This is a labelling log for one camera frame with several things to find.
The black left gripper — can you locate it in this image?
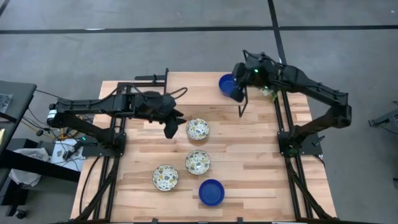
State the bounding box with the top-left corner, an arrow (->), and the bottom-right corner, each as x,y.
136,90 -> 188,139

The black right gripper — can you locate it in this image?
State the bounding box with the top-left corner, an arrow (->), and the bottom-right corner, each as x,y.
230,60 -> 276,103

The blue mini bowl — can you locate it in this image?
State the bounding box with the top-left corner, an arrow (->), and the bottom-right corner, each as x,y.
198,179 -> 226,207
218,73 -> 241,98

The yellow bowl with patterned inside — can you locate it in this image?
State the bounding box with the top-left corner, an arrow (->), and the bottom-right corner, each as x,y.
185,149 -> 211,175
185,118 -> 210,141
152,164 -> 180,192

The green plant in white pot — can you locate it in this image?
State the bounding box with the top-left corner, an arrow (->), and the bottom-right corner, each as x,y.
260,86 -> 278,103

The wooden shelf with black legs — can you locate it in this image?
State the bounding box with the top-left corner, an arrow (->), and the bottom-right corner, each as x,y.
134,67 -> 249,118

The white box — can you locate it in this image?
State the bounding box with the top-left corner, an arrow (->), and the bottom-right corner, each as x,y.
50,139 -> 85,173

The black bench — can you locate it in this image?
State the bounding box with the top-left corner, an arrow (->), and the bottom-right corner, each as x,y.
0,148 -> 82,184

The crumpled white bag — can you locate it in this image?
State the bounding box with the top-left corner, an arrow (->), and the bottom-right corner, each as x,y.
8,147 -> 51,187

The black desk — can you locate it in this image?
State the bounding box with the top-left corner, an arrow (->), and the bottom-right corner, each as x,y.
0,80 -> 38,156

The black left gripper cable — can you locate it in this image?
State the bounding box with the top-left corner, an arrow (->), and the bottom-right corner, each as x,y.
166,86 -> 188,101

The black aluminium frame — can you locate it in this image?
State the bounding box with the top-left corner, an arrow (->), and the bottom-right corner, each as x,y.
73,81 -> 129,223
274,90 -> 336,223

